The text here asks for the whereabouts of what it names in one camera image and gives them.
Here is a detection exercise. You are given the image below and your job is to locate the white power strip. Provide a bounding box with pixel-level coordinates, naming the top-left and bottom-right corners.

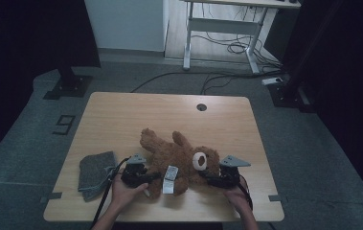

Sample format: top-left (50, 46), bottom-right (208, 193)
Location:
top-left (261, 77), bottom-right (284, 86)

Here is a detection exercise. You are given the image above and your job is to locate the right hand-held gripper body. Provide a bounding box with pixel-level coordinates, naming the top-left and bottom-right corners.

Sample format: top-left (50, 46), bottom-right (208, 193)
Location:
top-left (216, 155), bottom-right (252, 190)

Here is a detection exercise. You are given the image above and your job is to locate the grey knitted cloth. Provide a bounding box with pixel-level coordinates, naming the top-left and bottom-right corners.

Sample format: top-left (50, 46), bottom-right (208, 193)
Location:
top-left (78, 150), bottom-right (120, 203)

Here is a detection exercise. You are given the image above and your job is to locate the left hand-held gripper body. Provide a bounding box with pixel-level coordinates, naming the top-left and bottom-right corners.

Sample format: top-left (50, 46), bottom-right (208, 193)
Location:
top-left (120, 153), bottom-right (153, 189)

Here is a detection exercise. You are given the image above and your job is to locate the black floor cable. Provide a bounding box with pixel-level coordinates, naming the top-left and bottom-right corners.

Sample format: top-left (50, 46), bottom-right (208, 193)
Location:
top-left (200, 74), bottom-right (254, 96)
top-left (130, 71), bottom-right (266, 94)

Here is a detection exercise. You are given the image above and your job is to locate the person's left hand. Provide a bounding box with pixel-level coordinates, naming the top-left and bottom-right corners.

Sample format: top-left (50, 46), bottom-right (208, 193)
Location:
top-left (110, 175), bottom-right (149, 210)

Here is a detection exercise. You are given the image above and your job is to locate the left hand-held gripper black cable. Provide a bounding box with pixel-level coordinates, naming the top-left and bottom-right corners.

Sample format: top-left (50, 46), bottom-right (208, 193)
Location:
top-left (90, 156), bottom-right (131, 230)

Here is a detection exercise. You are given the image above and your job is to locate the white metal frame desk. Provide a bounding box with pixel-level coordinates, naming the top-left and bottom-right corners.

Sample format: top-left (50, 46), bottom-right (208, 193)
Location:
top-left (179, 0), bottom-right (302, 75)

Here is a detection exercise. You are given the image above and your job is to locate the brown teddy bear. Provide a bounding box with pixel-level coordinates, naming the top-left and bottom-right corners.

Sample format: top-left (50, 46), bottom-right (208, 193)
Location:
top-left (139, 127), bottom-right (221, 197)

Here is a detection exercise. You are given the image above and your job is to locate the black metal stand base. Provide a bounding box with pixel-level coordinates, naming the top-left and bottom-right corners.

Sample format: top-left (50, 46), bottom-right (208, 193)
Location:
top-left (43, 66), bottom-right (93, 100)
top-left (268, 80), bottom-right (317, 113)

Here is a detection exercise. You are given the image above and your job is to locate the black cable bundle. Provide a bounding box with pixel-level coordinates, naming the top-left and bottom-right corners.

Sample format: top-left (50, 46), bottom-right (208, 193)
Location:
top-left (192, 3), bottom-right (283, 70)

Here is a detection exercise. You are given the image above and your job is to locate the black curtain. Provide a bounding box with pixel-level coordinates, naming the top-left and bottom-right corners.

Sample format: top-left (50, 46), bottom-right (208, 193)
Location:
top-left (281, 0), bottom-right (363, 210)
top-left (0, 0), bottom-right (101, 169)

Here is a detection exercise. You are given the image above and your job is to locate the person's right hand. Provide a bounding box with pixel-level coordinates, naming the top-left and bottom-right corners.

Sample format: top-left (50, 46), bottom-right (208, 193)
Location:
top-left (223, 179), bottom-right (254, 215)

